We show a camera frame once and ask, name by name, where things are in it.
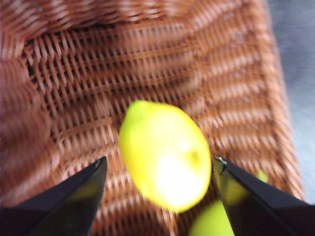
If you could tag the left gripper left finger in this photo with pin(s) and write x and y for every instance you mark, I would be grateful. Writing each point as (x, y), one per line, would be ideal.
(61, 206)

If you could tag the green mango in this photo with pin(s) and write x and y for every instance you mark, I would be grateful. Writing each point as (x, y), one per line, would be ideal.
(209, 221)

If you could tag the yellow lemon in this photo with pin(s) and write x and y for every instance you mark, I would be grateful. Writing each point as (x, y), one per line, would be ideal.
(162, 157)

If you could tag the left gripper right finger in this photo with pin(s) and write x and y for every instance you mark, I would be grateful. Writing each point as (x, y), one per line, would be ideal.
(265, 211)

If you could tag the brown woven wicker basket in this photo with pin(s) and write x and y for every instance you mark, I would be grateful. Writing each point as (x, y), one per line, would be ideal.
(123, 73)

